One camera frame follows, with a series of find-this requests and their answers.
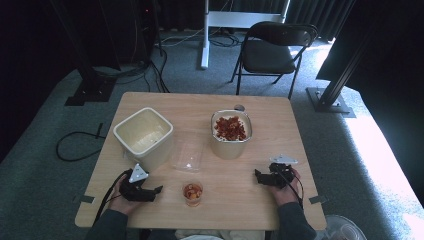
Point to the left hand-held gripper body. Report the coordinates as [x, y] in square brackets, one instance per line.
[136, 191]

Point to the person's right hand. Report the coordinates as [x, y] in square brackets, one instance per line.
[286, 195]

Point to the clear plastic container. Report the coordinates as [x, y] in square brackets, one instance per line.
[187, 153]

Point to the round table grommet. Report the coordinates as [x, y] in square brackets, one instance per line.
[239, 107]

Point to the black beam stand bolted plate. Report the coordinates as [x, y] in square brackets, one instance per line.
[328, 100]

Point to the empty cream square container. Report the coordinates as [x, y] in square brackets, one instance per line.
[143, 133]

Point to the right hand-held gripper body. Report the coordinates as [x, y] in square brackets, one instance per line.
[278, 176]

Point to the person's left hand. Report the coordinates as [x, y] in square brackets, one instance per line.
[121, 205]

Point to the orange snacks in cup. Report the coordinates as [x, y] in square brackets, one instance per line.
[193, 192]

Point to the clear plastic bin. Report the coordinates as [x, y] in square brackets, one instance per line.
[343, 230]

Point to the white desk frame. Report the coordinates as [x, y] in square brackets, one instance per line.
[230, 19]

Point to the black computer tower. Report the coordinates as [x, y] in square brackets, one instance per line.
[145, 30]

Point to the grey tape strip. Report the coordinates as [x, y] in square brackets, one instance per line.
[83, 199]
[318, 199]

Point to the cream container with snacks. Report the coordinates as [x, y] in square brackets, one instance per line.
[230, 149]

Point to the black stand with flat base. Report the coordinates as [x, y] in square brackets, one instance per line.
[91, 86]

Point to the person's lap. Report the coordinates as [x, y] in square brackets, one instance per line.
[220, 235]

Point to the black folding chair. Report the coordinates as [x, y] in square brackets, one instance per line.
[270, 55]

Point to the small clear plastic cup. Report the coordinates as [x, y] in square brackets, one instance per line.
[193, 196]

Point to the pile of red dried snacks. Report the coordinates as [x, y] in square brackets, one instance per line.
[230, 128]

